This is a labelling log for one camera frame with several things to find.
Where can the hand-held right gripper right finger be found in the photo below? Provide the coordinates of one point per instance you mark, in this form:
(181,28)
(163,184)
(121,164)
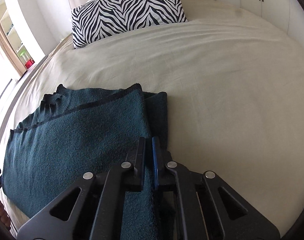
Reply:
(155,165)

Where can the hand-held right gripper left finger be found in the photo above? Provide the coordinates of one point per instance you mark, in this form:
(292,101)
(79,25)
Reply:
(141,170)

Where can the dark green knit sweater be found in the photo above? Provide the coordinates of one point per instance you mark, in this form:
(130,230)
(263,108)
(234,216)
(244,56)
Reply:
(67,150)

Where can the person's left hand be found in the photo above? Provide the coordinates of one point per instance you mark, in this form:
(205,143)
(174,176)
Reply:
(1,212)

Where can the beige bed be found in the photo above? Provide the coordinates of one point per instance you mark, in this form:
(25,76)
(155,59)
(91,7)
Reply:
(216,92)

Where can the red box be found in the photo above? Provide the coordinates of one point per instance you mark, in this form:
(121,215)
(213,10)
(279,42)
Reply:
(29,63)

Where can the beige curtain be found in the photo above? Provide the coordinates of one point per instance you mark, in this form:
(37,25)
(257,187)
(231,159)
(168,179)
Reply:
(7,45)

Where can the zebra print pillow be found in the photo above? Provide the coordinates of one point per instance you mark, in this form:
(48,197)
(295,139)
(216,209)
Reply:
(124,12)

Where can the white wardrobe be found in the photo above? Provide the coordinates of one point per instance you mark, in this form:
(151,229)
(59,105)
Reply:
(274,5)

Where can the white wall shelf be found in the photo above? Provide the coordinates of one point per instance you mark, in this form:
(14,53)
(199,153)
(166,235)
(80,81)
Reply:
(17,25)

